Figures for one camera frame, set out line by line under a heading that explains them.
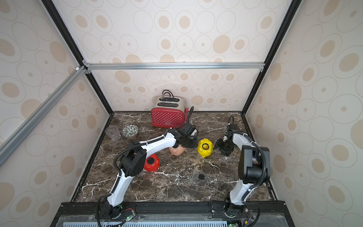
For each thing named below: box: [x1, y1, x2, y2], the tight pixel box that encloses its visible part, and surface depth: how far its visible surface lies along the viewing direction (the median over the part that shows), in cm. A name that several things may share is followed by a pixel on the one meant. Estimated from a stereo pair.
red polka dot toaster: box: [151, 95, 190, 129], surface depth 104 cm
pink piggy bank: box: [168, 145, 186, 156], surface depth 89 cm
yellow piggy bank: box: [197, 138, 214, 158], surface depth 91 cm
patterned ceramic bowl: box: [121, 123, 140, 139], surface depth 107 cm
